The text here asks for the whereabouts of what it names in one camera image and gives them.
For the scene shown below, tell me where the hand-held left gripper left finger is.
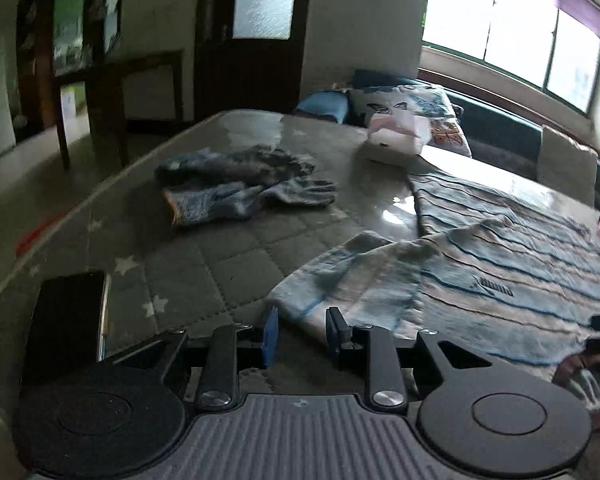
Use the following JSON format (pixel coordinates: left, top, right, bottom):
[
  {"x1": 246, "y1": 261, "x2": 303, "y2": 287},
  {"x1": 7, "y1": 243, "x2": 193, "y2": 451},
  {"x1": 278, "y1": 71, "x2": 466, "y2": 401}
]
[{"x1": 114, "y1": 305, "x2": 281, "y2": 407}]

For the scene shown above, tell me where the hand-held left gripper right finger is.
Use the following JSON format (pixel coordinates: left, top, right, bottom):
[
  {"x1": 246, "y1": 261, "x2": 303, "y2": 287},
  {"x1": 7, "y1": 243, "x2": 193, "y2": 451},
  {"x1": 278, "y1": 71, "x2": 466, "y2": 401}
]
[{"x1": 325, "y1": 307, "x2": 487, "y2": 407}]

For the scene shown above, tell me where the blue white striped sweater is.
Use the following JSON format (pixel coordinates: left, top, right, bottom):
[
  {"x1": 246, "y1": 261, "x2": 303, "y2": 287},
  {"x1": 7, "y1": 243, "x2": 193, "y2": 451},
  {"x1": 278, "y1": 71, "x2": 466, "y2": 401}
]
[{"x1": 269, "y1": 160, "x2": 600, "y2": 386}]

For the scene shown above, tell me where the person's right hand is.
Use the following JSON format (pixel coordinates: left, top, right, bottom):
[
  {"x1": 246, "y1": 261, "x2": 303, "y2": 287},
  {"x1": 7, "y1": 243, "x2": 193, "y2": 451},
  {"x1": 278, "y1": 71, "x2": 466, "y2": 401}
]
[{"x1": 552, "y1": 352, "x2": 600, "y2": 432}]

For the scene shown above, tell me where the grey quilted star mat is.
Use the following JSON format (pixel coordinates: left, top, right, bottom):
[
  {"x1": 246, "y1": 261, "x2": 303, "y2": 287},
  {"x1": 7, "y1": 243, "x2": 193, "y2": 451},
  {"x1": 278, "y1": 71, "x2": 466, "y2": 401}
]
[{"x1": 0, "y1": 108, "x2": 600, "y2": 461}]

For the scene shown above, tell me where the grey knit glove orange cuff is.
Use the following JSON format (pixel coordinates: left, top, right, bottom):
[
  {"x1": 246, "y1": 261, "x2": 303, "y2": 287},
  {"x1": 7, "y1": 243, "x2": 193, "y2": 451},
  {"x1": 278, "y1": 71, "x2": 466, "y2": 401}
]
[{"x1": 162, "y1": 177, "x2": 338, "y2": 227}]

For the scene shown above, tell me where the white cushion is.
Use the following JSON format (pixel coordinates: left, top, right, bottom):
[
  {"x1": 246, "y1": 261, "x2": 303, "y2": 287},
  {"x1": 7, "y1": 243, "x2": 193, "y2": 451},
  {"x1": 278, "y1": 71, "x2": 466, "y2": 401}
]
[{"x1": 537, "y1": 124, "x2": 600, "y2": 207}]

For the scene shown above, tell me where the black smartphone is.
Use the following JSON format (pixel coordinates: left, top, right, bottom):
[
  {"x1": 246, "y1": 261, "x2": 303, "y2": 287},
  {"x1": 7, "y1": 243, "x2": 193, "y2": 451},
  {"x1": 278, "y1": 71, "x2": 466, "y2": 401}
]
[{"x1": 24, "y1": 269, "x2": 113, "y2": 378}]

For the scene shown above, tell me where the white tissue box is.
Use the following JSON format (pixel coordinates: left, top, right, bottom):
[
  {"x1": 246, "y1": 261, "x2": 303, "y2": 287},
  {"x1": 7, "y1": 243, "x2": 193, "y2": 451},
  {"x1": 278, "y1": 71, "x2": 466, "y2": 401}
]
[{"x1": 362, "y1": 112, "x2": 432, "y2": 167}]

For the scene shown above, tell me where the dark sofa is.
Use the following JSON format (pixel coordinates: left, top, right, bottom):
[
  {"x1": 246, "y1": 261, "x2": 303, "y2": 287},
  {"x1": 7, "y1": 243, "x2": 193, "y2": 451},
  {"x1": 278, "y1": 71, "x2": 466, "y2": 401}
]
[{"x1": 352, "y1": 69, "x2": 600, "y2": 211}]

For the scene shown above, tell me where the blue pillow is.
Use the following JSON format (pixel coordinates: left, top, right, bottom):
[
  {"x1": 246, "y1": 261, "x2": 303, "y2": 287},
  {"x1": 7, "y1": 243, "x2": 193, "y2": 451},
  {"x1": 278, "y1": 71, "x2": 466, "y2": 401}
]
[{"x1": 294, "y1": 90, "x2": 350, "y2": 124}]

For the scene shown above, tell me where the butterfly print pillow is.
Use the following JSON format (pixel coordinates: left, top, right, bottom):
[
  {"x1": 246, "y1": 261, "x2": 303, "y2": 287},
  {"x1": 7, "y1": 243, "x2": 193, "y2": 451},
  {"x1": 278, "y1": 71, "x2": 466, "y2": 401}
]
[{"x1": 346, "y1": 84, "x2": 474, "y2": 158}]

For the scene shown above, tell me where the dark wooden door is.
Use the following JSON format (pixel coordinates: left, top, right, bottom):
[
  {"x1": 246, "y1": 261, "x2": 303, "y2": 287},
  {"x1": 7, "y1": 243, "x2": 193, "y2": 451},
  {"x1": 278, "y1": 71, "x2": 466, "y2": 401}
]
[{"x1": 194, "y1": 0, "x2": 312, "y2": 127}]

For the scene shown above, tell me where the dark wooden table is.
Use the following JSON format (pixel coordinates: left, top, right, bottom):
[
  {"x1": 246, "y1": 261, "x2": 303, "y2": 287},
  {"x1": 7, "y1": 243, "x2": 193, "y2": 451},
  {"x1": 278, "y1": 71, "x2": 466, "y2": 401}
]
[{"x1": 54, "y1": 49, "x2": 187, "y2": 171}]

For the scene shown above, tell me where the large window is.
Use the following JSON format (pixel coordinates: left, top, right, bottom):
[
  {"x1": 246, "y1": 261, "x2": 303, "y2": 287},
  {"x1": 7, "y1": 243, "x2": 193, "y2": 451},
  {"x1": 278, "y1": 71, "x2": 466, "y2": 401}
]
[{"x1": 419, "y1": 0, "x2": 600, "y2": 117}]

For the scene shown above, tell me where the dark wooden glass cabinet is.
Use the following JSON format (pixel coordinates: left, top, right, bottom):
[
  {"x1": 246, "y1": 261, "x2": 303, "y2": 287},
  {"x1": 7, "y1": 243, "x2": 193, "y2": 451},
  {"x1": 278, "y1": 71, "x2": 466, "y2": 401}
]
[{"x1": 16, "y1": 0, "x2": 127, "y2": 136}]

